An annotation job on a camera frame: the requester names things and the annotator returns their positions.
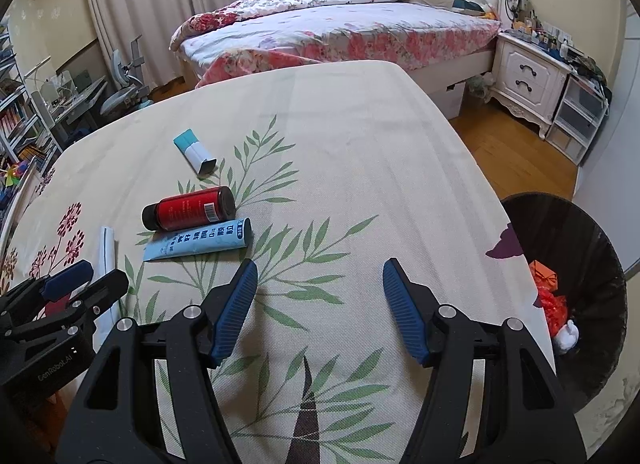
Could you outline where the trash bin with black liner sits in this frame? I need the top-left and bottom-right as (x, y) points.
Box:
(497, 192), (628, 415)

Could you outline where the white bookshelf with books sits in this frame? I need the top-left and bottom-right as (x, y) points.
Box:
(0, 14), (56, 225)

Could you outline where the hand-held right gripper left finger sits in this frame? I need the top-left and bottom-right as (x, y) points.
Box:
(55, 259), (259, 464)

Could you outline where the white bed with floral sheet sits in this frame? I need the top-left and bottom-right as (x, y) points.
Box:
(169, 0), (521, 119)

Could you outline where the floral quilt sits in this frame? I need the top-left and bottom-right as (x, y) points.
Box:
(169, 0), (421, 52)

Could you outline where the white paper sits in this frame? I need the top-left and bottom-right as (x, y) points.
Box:
(554, 320), (581, 355)

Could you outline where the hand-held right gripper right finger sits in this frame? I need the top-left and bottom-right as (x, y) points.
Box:
(382, 258), (587, 464)

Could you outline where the grey study desk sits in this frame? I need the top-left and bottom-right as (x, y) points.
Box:
(30, 71), (108, 155)

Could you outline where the white sliding wardrobe door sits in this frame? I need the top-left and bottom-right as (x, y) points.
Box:
(572, 0), (640, 275)

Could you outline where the cream floral tablecloth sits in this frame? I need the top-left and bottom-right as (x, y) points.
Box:
(0, 60), (557, 464)

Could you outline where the grey desk chair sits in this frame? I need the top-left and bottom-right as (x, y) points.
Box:
(100, 36), (153, 117)

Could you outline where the clear plastic drawer unit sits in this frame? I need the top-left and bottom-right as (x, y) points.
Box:
(545, 74), (608, 167)

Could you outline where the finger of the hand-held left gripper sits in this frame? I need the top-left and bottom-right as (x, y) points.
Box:
(0, 269), (130, 342)
(0, 260), (94, 317)

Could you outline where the red bottle with black cap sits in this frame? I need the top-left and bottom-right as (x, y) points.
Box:
(141, 186), (237, 231)

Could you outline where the clear plastic bag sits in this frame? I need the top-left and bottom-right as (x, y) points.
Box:
(466, 72), (496, 99)

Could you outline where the white nightstand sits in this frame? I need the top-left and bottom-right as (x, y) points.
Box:
(487, 31), (573, 141)

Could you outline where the white box under bed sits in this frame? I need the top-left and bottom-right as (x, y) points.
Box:
(427, 78), (468, 119)

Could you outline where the red foam fruit net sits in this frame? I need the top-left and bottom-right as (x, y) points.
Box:
(536, 289), (571, 337)

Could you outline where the light blue tube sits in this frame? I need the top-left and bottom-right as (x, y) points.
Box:
(143, 217), (252, 263)

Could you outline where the pile of small toiletries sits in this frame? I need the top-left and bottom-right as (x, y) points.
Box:
(505, 0), (608, 84)

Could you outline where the orange paper packet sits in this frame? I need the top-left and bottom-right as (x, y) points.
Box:
(529, 260), (560, 292)

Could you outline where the teal and white small box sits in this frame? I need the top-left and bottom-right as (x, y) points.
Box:
(173, 128), (219, 179)

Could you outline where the white tube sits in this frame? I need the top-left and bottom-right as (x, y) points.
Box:
(94, 225), (121, 345)

